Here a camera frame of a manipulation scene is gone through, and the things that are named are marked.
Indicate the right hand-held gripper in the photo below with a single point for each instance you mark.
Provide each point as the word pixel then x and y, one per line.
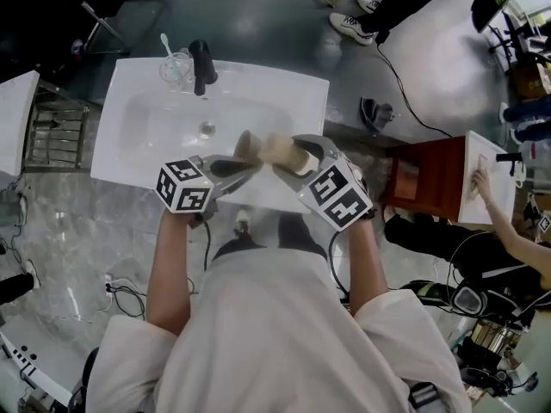
pixel 336 192

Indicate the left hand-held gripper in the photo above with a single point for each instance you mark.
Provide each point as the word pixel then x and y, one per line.
pixel 185 187

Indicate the brown bowl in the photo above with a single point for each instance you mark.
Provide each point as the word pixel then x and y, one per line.
pixel 247 144

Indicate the person's left forearm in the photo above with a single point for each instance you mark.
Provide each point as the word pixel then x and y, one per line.
pixel 172 269

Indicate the person's right forearm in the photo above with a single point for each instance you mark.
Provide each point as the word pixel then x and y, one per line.
pixel 366 269

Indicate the person's white shoe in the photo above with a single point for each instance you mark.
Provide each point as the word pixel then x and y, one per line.
pixel 243 218
pixel 351 26
pixel 369 4

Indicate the metal sink drain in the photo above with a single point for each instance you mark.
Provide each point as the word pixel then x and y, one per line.
pixel 208 128

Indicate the person's dark trousers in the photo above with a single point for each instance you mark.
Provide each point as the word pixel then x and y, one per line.
pixel 297 230

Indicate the white ceramic sink basin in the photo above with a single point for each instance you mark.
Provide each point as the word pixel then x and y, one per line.
pixel 146 118

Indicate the black faucet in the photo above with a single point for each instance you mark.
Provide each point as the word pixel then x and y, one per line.
pixel 510 159
pixel 202 65

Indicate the clear glass cup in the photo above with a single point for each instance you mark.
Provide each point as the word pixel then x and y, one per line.
pixel 176 73

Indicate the wooden cabinet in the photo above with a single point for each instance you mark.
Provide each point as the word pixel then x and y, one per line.
pixel 426 174

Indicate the white toothbrush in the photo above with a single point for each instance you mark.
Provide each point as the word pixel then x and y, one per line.
pixel 169 52

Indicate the white power strip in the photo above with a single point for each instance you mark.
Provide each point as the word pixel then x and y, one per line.
pixel 108 283

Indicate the person's white shirt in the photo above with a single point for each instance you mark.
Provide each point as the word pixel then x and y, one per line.
pixel 275 342

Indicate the white sink on cabinet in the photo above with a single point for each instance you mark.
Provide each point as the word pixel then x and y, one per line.
pixel 490 205

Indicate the black metal chair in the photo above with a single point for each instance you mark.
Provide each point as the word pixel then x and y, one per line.
pixel 112 11

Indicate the black headset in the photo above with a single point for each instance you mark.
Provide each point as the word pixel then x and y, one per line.
pixel 469 299

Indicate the cardboard box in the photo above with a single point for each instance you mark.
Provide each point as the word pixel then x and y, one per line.
pixel 531 78

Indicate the white device panel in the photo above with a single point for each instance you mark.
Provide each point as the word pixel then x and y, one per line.
pixel 30 364

